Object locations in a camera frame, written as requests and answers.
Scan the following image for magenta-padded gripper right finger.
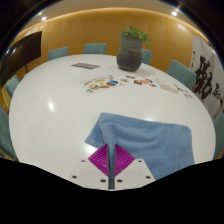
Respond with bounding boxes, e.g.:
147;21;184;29
114;143;157;191

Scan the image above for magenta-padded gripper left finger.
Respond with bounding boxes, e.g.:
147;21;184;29
69;143;111;191

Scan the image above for blue towel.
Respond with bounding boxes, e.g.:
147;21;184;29
84;112;196;191

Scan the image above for white flat box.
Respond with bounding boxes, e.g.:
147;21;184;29
155;77;180;94

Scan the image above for dark grey flat panel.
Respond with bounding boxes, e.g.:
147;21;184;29
70;62;102;70

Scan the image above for potted plant in grey pot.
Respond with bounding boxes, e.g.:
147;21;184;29
116;25;152;73

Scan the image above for teal chairs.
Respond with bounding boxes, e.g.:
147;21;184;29
0;42;224;161

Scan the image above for white calligraphy folding screen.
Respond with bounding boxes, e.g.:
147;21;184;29
189;35;224;121

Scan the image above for ceiling lights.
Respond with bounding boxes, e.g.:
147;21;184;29
40;9;179;22

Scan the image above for black wall screen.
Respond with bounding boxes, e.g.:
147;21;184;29
0;30;43;88

